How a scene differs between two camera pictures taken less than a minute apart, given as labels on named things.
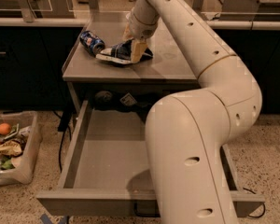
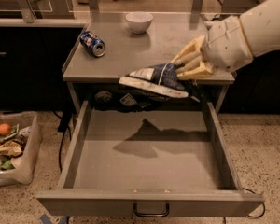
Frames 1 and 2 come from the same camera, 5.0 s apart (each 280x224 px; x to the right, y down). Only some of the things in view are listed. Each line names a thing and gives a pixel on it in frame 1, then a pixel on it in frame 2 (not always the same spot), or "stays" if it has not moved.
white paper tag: (128, 99) stays
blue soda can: (91, 43) stays
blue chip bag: (121, 52) → (161, 78)
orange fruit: (4, 129) stays
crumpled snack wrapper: (10, 147) stays
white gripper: (141, 30) → (226, 44)
